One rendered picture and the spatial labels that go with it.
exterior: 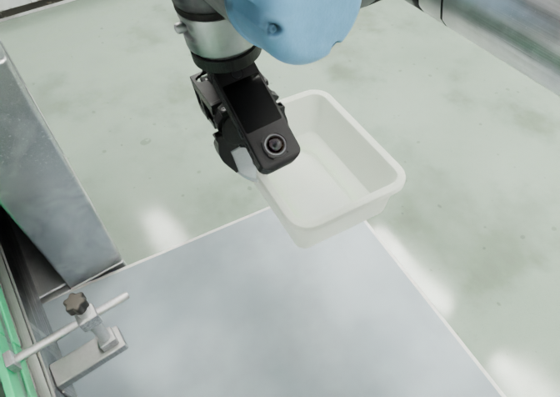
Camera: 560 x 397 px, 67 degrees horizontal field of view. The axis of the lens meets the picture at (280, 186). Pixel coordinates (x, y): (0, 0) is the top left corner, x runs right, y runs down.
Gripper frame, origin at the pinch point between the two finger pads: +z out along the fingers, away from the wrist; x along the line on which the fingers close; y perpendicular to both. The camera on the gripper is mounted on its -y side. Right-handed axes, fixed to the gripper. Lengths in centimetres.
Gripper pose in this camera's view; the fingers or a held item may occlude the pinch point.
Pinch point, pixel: (261, 177)
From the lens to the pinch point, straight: 56.8
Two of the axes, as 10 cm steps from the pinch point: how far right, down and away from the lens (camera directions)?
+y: -5.0, -6.7, 5.5
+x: -8.6, 4.5, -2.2
